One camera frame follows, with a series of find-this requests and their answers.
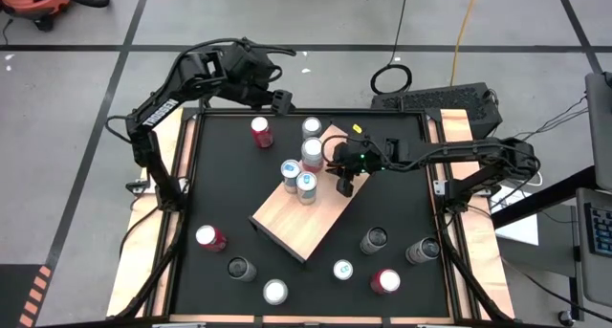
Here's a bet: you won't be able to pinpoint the black desk beam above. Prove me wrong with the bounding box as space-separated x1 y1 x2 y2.
491 164 598 230

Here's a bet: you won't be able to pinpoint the grey laptop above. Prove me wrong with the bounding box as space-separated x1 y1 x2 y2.
575 187 612 309

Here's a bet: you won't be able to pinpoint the silver can black top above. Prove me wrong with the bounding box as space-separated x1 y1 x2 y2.
227 255 258 284
359 226 389 256
404 236 442 266

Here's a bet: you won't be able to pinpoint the black coiled floor cable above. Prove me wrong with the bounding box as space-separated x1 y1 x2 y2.
370 0 414 97

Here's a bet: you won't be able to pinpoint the red soda can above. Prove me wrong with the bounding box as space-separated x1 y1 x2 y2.
195 224 229 253
250 116 275 150
369 268 402 295

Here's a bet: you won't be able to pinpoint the orange shop vacuum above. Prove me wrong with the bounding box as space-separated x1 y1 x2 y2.
0 0 73 32

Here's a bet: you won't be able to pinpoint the blue silver energy drink can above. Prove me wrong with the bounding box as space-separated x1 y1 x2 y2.
295 170 318 207
333 258 355 282
279 159 302 195

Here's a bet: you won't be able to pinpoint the black table frame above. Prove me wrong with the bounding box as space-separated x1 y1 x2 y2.
107 106 515 328

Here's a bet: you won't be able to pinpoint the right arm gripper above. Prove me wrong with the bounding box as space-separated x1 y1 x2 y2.
326 139 389 198

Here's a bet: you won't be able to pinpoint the wooden side board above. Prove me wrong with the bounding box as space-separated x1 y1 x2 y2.
105 108 198 319
426 108 516 320

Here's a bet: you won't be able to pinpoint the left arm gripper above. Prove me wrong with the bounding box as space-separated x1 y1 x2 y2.
215 81 295 117

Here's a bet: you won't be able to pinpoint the black mat orange stripes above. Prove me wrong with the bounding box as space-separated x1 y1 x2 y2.
0 263 54 328

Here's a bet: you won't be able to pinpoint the grey monitor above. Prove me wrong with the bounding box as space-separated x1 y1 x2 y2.
584 71 612 191

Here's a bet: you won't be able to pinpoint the white paper sheet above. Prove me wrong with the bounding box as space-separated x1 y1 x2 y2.
491 184 540 247

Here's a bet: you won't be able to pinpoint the yellow cable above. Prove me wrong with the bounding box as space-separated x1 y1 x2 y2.
448 0 482 88

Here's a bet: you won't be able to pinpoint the silver mounting bracket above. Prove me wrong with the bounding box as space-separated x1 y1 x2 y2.
125 179 150 198
432 178 453 198

